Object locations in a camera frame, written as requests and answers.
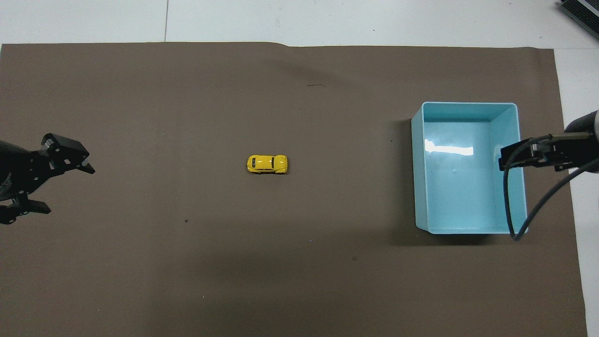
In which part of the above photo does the black stand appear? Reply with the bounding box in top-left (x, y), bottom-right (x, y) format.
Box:
top-left (559, 0), bottom-right (599, 27)

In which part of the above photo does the black cable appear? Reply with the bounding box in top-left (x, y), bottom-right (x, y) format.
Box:
top-left (503, 133), bottom-right (599, 242)

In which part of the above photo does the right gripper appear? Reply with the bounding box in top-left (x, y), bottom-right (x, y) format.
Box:
top-left (560, 111), bottom-right (599, 172)

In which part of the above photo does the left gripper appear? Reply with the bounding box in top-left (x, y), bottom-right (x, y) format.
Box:
top-left (0, 133), bottom-right (96, 225)

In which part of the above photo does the light blue plastic bin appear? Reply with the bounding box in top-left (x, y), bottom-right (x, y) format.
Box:
top-left (411, 102), bottom-right (529, 235)

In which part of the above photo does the yellow toy beetle car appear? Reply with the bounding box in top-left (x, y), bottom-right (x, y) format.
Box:
top-left (247, 154), bottom-right (289, 175)

